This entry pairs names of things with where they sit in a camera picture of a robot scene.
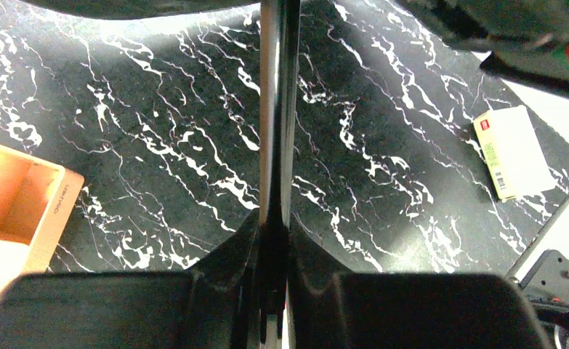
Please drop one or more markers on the white yellow card box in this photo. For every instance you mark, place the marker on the white yellow card box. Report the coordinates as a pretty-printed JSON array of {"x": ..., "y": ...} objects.
[{"x": 513, "y": 153}]

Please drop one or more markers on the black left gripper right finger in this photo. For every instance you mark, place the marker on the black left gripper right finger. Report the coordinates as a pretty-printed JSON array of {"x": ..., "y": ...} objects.
[{"x": 331, "y": 306}]

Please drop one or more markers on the lavender folding umbrella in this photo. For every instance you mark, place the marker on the lavender folding umbrella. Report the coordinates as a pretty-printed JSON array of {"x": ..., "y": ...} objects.
[{"x": 260, "y": 321}]

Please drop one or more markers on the orange plastic desk organizer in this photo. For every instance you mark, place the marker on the orange plastic desk organizer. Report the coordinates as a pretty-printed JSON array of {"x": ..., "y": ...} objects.
[{"x": 36, "y": 200}]

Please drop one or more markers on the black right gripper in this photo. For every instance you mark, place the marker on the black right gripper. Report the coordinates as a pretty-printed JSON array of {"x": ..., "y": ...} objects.
[{"x": 527, "y": 41}]

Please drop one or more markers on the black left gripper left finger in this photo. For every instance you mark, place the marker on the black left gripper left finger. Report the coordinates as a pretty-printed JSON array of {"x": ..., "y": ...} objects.
[{"x": 120, "y": 310}]

